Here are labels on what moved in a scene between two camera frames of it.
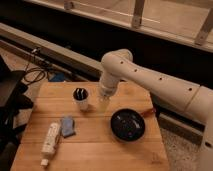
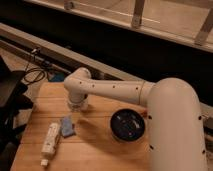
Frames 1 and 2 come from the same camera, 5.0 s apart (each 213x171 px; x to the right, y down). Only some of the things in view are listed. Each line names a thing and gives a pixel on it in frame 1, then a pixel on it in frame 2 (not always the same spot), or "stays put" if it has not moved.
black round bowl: x=127 y=125 stays put
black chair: x=13 y=102 stays put
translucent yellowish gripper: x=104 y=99 to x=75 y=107
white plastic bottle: x=49 y=147 stays put
